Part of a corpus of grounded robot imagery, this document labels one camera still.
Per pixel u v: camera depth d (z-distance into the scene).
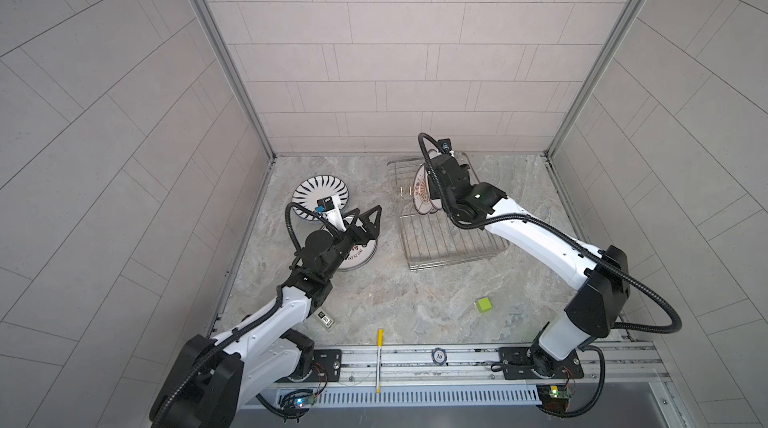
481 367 0.73
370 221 0.68
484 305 0.79
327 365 0.71
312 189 1.05
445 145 0.65
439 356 0.73
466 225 0.55
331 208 0.67
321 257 0.58
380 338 0.75
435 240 0.91
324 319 0.75
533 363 0.63
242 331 0.45
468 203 0.54
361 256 0.89
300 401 0.65
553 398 0.68
